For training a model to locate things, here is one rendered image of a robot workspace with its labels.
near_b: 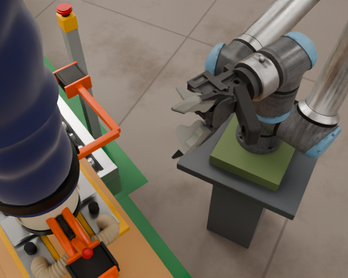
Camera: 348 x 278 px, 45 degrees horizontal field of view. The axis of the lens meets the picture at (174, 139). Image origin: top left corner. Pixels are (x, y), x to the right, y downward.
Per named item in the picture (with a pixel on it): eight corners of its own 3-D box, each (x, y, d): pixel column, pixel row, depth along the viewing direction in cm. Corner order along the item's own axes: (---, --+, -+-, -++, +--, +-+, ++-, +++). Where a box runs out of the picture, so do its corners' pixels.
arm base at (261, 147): (244, 112, 182) (248, 96, 174) (287, 127, 177) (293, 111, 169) (228, 144, 171) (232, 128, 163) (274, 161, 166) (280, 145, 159)
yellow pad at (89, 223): (40, 165, 128) (35, 156, 124) (68, 149, 132) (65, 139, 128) (99, 251, 112) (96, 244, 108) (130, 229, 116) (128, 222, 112)
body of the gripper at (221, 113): (183, 108, 86) (227, 81, 90) (210, 135, 82) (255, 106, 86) (183, 81, 80) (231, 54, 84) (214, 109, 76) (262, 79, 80)
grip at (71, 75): (55, 83, 134) (51, 72, 130) (79, 71, 137) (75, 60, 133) (68, 99, 130) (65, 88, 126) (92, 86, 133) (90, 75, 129)
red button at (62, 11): (54, 13, 189) (52, 5, 186) (68, 7, 192) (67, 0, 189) (62, 21, 186) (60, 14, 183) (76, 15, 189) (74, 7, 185)
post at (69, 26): (90, 143, 270) (55, 13, 189) (99, 138, 273) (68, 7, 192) (96, 150, 267) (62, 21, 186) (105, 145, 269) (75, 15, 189)
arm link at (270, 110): (258, 88, 108) (267, 51, 98) (297, 112, 103) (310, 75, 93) (236, 108, 104) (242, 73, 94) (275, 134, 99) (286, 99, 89)
